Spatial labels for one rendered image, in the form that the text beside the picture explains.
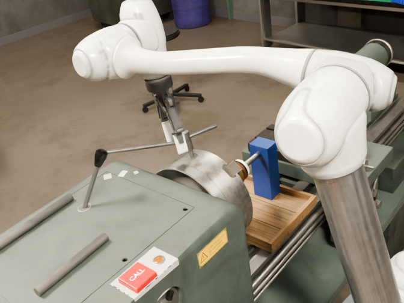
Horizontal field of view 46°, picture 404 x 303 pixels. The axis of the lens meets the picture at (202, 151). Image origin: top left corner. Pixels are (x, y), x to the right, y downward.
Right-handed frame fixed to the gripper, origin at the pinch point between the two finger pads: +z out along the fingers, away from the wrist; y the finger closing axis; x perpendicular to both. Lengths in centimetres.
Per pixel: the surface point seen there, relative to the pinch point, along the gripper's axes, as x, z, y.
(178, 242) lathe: -14.6, 8.0, 36.3
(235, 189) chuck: 10.3, 15.9, 12.6
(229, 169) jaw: 11.6, 12.0, 7.8
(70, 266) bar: -38, 5, 33
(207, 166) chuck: 5.2, 8.5, 7.0
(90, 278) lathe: -35, 7, 37
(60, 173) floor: -42, 101, -251
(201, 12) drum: 210, 64, -529
